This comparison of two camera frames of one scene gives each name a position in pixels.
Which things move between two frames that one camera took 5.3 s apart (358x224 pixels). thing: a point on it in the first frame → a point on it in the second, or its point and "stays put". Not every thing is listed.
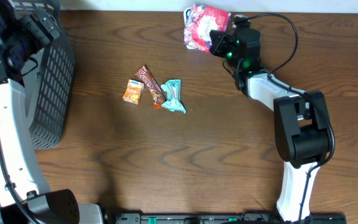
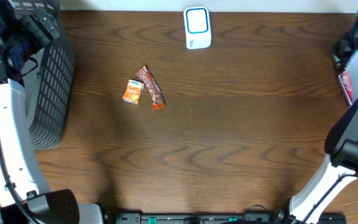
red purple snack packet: x=200 y=20 → x=345 y=80
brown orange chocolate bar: x=155 y=87 stays put
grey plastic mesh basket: x=48 y=93 stays put
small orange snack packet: x=133 y=91 stays put
